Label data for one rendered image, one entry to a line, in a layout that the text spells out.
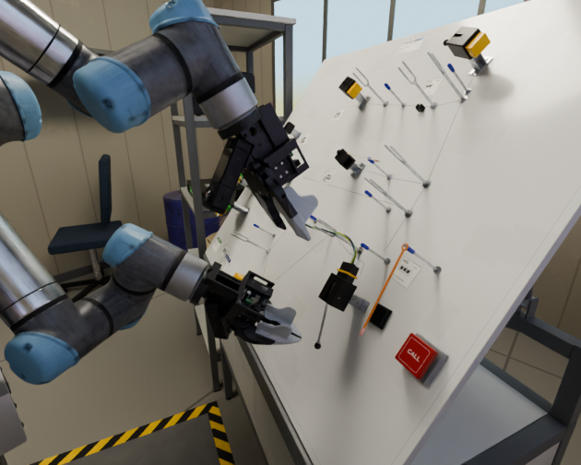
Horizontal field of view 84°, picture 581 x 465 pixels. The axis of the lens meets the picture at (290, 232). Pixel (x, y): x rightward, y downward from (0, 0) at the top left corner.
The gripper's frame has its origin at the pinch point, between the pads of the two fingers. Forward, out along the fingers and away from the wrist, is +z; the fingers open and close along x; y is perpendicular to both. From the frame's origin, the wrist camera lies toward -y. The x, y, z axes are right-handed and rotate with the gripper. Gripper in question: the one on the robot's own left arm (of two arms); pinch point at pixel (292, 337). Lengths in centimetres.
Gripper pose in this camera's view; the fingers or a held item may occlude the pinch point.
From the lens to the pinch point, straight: 63.9
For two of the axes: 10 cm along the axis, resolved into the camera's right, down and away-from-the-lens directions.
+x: 2.1, -6.5, 7.3
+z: 8.5, 4.9, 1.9
